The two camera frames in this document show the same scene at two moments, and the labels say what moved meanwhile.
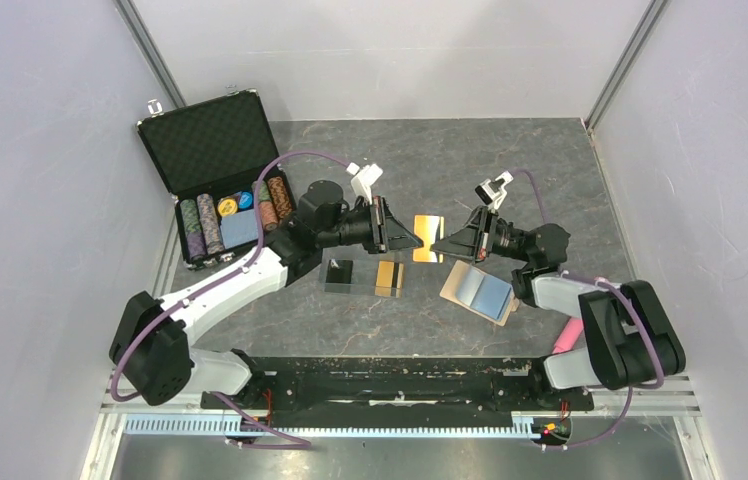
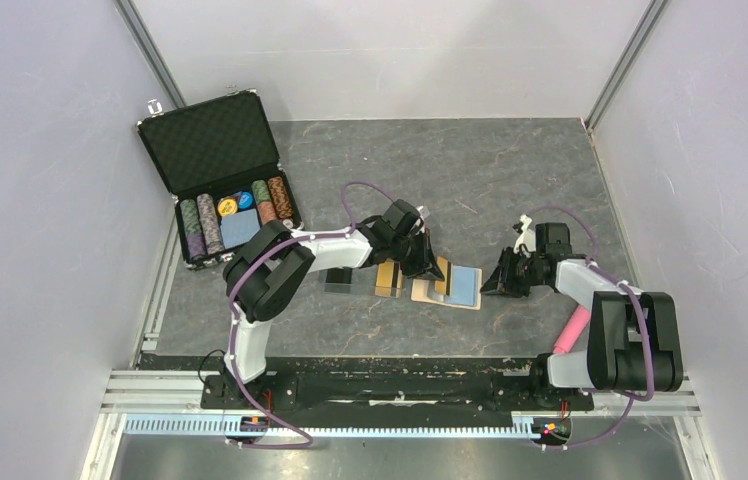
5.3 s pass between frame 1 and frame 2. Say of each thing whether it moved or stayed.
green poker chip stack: stayed
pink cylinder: stayed
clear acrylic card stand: stayed
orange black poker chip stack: stayed
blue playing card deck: stayed
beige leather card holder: moved
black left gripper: moved
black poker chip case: stayed
